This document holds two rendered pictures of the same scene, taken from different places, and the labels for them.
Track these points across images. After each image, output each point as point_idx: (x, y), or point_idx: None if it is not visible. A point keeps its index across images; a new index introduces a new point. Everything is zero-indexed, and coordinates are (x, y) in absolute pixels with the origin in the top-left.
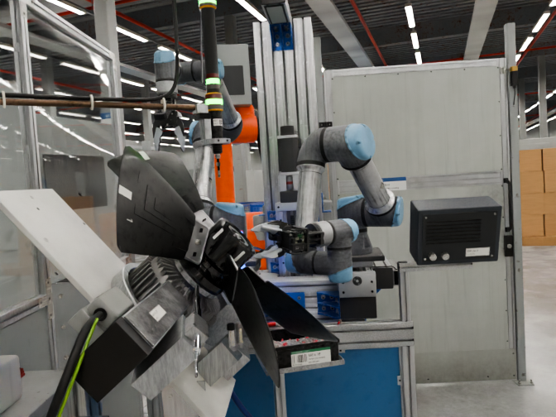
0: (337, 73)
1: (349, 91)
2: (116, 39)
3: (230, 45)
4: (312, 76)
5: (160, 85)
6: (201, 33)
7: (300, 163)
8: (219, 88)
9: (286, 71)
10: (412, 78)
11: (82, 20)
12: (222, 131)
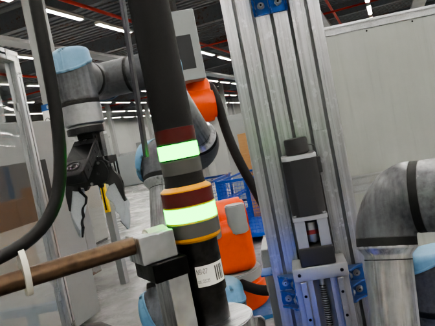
0: (328, 32)
1: (347, 54)
2: (47, 22)
3: (172, 12)
4: (325, 50)
5: (70, 114)
6: (124, 9)
7: (369, 244)
8: (201, 169)
9: (281, 47)
10: (433, 24)
11: (15, 7)
12: (225, 293)
